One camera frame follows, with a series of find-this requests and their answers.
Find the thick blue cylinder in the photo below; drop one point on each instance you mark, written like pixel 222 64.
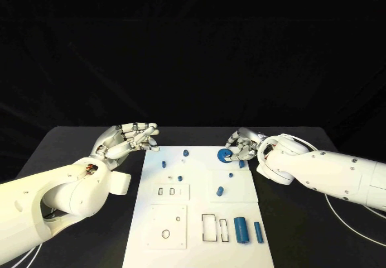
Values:
pixel 241 229

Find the thin blue cylinder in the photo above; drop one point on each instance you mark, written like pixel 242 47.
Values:
pixel 258 232

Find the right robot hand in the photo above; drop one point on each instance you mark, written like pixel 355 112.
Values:
pixel 245 144

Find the blue gear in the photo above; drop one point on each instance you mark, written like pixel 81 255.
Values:
pixel 223 155

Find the white task board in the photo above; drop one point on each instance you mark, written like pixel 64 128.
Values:
pixel 196 205

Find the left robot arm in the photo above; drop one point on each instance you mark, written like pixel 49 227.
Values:
pixel 36 194

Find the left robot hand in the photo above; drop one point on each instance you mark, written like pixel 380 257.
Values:
pixel 127 142

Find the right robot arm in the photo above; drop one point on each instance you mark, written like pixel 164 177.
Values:
pixel 326 169

